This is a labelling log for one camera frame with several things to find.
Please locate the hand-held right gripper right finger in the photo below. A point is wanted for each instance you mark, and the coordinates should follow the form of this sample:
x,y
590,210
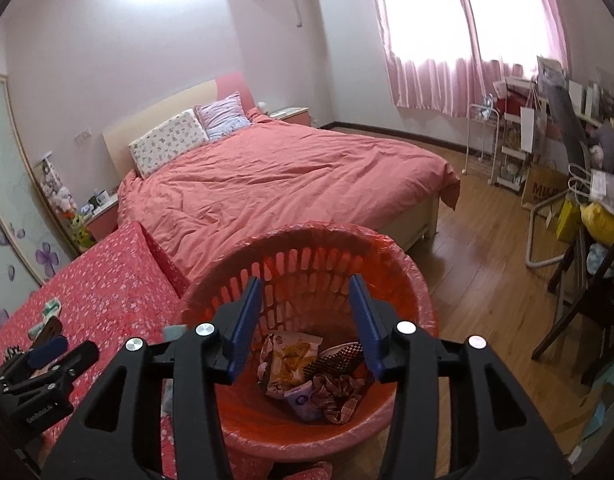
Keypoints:
x,y
367,330

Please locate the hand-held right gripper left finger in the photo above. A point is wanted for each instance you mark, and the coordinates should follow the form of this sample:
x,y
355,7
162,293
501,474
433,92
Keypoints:
x,y
244,330

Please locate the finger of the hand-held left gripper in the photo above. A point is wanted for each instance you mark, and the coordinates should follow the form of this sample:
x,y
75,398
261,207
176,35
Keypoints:
x,y
49,349
79,355

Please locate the white green wrapper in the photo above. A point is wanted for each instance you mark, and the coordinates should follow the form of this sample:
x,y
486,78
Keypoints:
x,y
44,316

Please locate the black checkered packet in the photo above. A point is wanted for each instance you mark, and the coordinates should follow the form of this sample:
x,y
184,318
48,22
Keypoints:
x,y
342,355

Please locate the black floral cloth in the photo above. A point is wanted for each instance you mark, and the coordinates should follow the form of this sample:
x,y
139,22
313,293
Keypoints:
x,y
13,352

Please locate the silver chip bag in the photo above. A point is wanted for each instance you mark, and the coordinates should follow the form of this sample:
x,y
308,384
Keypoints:
x,y
287,365

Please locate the plaid cloth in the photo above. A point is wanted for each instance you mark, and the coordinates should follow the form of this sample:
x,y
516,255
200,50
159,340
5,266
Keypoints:
x,y
337,397

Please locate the orange plastic basket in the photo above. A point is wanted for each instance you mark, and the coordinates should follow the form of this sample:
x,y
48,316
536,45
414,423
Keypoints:
x,y
307,255

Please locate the red floral tablecloth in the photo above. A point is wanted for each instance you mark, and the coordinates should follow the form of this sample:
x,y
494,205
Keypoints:
x,y
102,280

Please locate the pink nightstand with mug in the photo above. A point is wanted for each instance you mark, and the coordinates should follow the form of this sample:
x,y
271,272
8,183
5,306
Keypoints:
x,y
104,220

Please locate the clear tube of plush toys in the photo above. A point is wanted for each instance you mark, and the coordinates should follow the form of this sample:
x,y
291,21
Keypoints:
x,y
62,200

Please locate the dark mug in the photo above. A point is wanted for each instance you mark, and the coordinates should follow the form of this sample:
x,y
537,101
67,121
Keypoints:
x,y
101,197

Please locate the bed with pink duvet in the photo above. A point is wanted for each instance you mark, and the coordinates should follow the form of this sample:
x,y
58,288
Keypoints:
x,y
287,170

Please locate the wardrobe with flower doors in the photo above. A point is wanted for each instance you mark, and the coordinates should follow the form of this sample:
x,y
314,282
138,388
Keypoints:
x,y
12,185

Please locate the white floral pillow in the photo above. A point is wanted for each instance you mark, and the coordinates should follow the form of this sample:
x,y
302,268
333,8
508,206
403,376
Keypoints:
x,y
169,142

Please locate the dark wooden chair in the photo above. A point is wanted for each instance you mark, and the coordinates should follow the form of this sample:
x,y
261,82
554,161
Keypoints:
x,y
577,280

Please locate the pink striped pillow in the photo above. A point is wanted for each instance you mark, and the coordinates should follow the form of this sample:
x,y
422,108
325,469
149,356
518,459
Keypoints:
x,y
222,115

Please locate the white trolley shelf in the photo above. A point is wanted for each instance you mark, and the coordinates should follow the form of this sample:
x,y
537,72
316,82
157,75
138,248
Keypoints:
x,y
512,160

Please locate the brown cardboard box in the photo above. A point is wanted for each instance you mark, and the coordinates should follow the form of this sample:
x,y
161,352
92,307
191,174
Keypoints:
x,y
542,187

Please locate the beige pink headboard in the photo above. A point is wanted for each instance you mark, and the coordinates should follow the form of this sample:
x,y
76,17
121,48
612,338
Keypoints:
x,y
152,110

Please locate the yellow bag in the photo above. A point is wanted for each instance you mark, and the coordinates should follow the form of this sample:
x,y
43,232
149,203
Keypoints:
x,y
602,225

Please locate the white paper bag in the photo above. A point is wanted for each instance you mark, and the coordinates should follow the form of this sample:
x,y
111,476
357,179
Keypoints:
x,y
532,127

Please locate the pink curtain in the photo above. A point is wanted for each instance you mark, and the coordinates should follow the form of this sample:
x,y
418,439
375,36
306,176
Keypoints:
x,y
437,75

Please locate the air conditioner pipe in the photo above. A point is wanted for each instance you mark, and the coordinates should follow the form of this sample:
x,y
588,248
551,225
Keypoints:
x,y
297,0

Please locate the white bed frame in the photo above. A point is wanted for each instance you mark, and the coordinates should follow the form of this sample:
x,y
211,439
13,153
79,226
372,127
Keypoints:
x,y
422,220

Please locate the white wall switch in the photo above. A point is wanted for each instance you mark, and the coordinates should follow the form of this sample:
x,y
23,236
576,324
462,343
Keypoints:
x,y
83,135

